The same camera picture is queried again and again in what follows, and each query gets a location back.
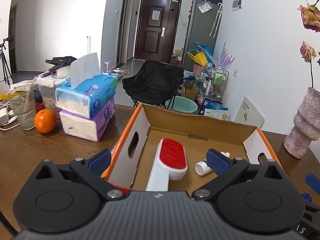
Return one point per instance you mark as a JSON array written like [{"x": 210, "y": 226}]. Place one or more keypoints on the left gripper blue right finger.
[{"x": 228, "y": 171}]

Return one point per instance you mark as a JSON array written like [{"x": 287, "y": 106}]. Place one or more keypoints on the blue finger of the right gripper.
[{"x": 313, "y": 182}]

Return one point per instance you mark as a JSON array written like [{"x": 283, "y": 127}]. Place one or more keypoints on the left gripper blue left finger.
[{"x": 89, "y": 171}]

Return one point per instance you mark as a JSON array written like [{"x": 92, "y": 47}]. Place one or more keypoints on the blue bottle cap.
[{"x": 307, "y": 197}]

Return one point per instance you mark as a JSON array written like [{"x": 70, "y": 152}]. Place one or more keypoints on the white spray bottle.
[{"x": 216, "y": 161}]

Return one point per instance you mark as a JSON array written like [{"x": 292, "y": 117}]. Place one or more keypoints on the orange cardboard box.
[{"x": 133, "y": 154}]

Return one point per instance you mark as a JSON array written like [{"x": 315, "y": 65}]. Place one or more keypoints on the purple tissue pack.
[{"x": 90, "y": 129}]

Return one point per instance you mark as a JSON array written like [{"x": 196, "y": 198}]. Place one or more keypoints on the pink textured vase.
[{"x": 306, "y": 125}]

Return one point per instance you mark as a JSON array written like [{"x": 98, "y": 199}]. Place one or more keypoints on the white red lint brush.
[{"x": 170, "y": 163}]

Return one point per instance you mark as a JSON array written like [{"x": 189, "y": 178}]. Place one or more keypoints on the orange fruit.
[{"x": 45, "y": 121}]

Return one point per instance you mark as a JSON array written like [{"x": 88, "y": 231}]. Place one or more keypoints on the blue tissue pack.
[{"x": 89, "y": 88}]

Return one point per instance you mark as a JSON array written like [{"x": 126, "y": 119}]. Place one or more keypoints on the green plastic basin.
[{"x": 181, "y": 104}]

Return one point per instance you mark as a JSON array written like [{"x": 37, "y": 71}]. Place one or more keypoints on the clear food container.
[{"x": 47, "y": 86}]

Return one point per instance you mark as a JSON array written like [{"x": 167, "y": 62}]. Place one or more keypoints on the drinking glass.
[{"x": 22, "y": 103}]

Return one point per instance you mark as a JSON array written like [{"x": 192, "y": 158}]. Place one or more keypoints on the black folding chair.
[{"x": 155, "y": 84}]

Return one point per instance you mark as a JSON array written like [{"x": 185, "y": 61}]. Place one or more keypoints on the grey refrigerator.
[{"x": 201, "y": 19}]

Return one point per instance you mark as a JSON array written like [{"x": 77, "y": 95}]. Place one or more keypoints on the dark brown door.
[{"x": 157, "y": 28}]

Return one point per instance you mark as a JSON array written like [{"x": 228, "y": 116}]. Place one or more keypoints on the dried pink roses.
[{"x": 310, "y": 20}]

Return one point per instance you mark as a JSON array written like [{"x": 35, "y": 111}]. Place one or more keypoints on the white board leaning on wall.
[{"x": 248, "y": 114}]

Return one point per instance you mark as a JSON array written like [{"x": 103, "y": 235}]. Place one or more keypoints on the wire storage rack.
[{"x": 211, "y": 84}]

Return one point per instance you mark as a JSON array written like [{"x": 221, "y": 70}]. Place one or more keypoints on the white charger with cable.
[{"x": 8, "y": 120}]

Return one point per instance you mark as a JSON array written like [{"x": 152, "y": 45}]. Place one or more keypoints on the camera tripod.
[{"x": 7, "y": 76}]

